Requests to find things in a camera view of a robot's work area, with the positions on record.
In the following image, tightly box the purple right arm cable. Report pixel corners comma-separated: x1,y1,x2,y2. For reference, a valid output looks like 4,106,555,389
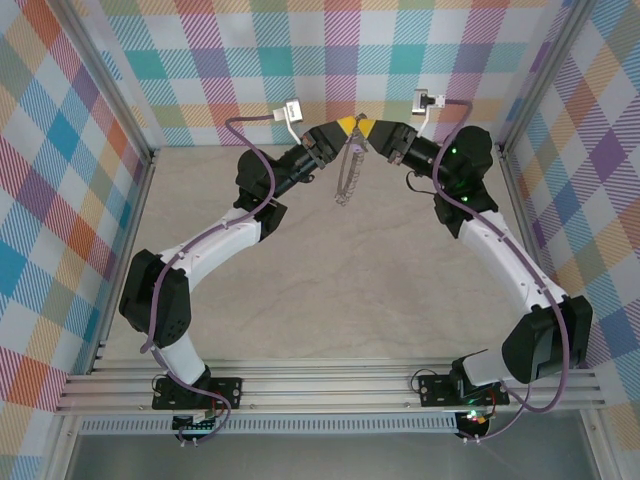
432,98,570,446

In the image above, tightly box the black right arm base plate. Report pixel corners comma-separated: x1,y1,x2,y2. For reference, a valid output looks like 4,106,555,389
417,373,511,407

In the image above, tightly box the metal keyring with wire loops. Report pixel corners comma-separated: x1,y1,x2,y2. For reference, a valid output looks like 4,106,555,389
332,117,367,208

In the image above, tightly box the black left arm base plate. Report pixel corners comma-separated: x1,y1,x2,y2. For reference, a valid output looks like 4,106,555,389
151,375,244,412

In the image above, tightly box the aluminium side rail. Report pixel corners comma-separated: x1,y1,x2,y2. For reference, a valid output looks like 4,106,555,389
494,144,577,369
87,147,159,376

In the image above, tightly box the slotted grey cable duct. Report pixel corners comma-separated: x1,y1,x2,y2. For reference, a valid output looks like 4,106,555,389
79,418,460,435

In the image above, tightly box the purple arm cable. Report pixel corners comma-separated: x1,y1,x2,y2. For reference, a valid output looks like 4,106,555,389
142,102,282,447
432,98,570,446

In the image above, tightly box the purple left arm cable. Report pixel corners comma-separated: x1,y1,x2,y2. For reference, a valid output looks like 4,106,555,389
142,102,282,447

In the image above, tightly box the aluminium front rail frame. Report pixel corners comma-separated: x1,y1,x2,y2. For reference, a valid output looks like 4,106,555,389
54,356,607,415

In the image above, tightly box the aluminium frame leg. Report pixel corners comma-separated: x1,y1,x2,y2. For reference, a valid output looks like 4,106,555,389
579,407,619,480
42,414,84,480

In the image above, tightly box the grey metal shelf panel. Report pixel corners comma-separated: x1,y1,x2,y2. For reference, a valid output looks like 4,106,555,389
64,432,601,480

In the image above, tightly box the aluminium corner post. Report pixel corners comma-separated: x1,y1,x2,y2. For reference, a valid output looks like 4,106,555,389
55,0,157,162
495,0,602,151

